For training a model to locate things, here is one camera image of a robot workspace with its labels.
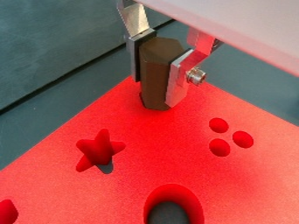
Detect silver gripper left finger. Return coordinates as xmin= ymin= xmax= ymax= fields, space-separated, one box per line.
xmin=116 ymin=0 xmax=156 ymax=82

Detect red shape sorting board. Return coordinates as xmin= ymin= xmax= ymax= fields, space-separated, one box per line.
xmin=0 ymin=80 xmax=299 ymax=224

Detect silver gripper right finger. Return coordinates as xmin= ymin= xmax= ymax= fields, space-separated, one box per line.
xmin=164 ymin=28 xmax=221 ymax=108

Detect brown hexagon prism peg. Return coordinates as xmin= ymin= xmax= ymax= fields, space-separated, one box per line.
xmin=138 ymin=37 xmax=184 ymax=110

